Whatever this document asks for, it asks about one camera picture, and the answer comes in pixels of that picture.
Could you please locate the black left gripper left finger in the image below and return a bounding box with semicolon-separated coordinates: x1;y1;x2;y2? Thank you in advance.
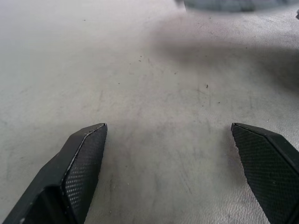
0;122;108;224

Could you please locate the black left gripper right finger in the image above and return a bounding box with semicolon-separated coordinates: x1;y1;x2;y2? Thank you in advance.
230;122;299;224

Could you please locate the motor housing with copper coils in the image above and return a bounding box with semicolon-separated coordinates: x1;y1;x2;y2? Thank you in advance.
184;0;299;13

